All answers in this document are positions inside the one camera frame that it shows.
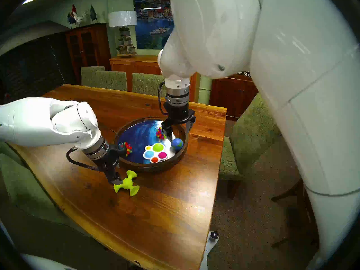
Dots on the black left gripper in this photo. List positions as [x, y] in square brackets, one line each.
[111, 159]

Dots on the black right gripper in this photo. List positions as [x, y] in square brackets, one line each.
[178, 113]

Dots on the lime green suction cup toy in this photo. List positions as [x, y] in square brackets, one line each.
[128, 184]

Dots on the white pop bubble toy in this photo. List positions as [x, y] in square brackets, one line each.
[159, 147]

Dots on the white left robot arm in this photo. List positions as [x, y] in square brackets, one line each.
[33, 120]

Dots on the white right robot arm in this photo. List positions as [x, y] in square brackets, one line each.
[281, 61]

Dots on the round wooden blue resin tray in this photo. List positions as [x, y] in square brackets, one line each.
[140, 140]

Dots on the blue green globe ball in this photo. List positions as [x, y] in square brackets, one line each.
[177, 144]

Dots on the green upholstered chair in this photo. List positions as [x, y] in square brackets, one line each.
[247, 137]
[144, 83]
[25, 193]
[91, 75]
[112, 81]

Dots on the dark wood bookshelf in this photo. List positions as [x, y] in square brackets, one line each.
[233, 98]

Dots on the wooden dining table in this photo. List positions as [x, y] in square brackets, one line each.
[168, 230]

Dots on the light wood sideboard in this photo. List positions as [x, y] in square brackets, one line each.
[126, 65]

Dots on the tiered plant stand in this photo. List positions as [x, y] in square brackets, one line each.
[125, 41]

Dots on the black round knob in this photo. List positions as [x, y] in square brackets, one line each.
[214, 235]

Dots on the dark wood glass cabinet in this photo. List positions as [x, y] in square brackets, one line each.
[87, 47]

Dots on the white lamp shade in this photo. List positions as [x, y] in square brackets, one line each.
[122, 18]

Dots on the dark window shutters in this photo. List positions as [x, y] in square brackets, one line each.
[31, 64]

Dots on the dark bird figurine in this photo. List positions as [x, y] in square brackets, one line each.
[93, 15]

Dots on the dark wooden chair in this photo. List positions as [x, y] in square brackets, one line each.
[298, 216]

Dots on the white rooster figurine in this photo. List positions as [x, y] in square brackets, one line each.
[77, 17]

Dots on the harbour town wall picture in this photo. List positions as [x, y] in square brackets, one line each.
[152, 27]

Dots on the white metal bracket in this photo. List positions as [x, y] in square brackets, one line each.
[206, 252]

